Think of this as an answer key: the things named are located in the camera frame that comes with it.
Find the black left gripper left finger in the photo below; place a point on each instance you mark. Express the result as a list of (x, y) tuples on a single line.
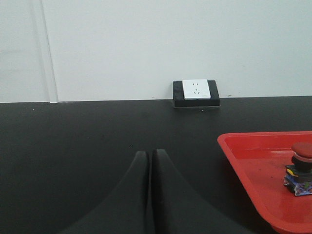
[(123, 211)]

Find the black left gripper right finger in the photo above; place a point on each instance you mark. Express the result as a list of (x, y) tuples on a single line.
[(179, 209)]

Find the red mushroom push button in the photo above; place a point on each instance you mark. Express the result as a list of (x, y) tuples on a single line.
[(298, 177)]

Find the red plastic tray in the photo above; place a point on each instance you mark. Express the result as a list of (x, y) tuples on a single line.
[(259, 160)]

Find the black white power outlet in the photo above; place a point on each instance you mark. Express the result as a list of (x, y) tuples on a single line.
[(195, 93)]

